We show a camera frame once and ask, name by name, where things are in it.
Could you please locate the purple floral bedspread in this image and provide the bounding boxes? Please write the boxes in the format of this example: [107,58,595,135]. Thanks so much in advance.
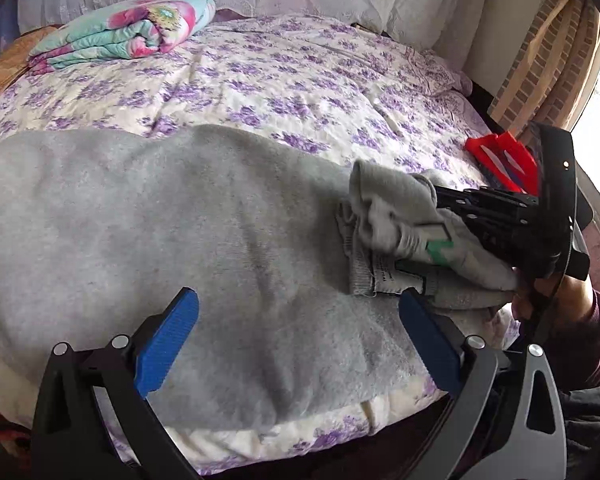
[0,14,489,474]

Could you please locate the person's right hand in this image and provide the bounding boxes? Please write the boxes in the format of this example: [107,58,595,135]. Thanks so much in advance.
[512,274,594,328]

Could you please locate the orange brown pillow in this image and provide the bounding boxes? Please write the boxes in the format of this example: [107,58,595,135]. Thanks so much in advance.
[0,25,57,95]

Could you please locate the maroon right sleeve forearm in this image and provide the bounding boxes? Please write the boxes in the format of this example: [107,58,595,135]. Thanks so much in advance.
[544,290,600,391]

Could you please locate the brown checked curtain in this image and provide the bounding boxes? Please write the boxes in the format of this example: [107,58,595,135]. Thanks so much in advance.
[489,0,600,143]

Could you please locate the grey fleece pants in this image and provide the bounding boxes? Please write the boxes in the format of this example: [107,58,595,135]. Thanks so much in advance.
[0,125,517,430]

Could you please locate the folded colourful floral blanket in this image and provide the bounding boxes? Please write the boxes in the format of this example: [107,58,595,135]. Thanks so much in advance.
[28,0,216,74]

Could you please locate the red blue white garment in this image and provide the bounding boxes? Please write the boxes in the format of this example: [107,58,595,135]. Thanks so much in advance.
[464,131,540,196]

